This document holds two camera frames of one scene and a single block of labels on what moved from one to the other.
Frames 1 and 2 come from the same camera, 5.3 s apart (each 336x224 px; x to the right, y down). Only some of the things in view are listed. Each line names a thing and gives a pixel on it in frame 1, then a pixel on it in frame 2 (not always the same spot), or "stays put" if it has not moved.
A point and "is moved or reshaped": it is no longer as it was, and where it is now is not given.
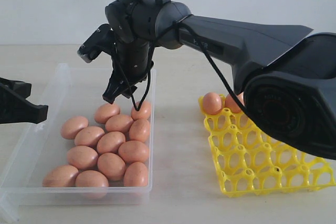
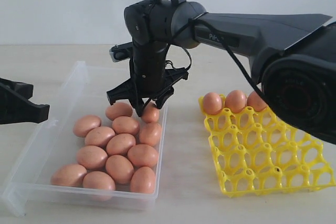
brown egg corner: (105, 111) → (118, 109)
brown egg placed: (212, 103) stays put
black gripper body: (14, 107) stays put
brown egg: (135, 174) → (143, 180)
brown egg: (133, 151) → (143, 155)
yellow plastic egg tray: (249, 160) stays put
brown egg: (109, 142) → (119, 144)
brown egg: (139, 130) → (150, 134)
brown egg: (71, 125) → (84, 124)
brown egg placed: (231, 103) stays put
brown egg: (144, 112) is moved or reshaped
